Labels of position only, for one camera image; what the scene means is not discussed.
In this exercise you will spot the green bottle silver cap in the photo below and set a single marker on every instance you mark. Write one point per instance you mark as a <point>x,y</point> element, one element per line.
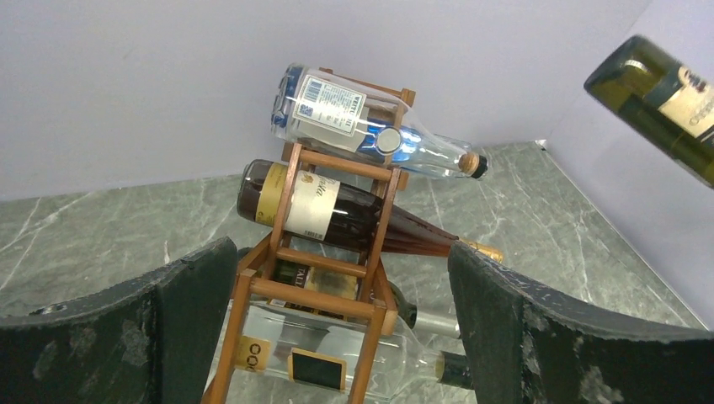
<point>347,286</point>

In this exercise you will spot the clear bottle white label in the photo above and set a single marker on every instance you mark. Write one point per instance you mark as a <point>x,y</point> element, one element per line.
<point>349,119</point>

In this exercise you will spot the brown bottle gold foil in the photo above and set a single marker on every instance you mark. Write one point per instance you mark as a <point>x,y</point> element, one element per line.
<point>323,209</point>

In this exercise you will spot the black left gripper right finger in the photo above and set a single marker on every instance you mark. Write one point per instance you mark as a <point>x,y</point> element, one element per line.
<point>529,343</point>

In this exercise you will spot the brown wooden wine rack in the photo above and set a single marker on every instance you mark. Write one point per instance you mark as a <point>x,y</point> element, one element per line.
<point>255,270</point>

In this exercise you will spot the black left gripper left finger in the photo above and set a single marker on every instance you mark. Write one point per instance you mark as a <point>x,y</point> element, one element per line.
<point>150,339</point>

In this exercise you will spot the dark green wine bottle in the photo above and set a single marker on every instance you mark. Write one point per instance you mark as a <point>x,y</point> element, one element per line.
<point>661,99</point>

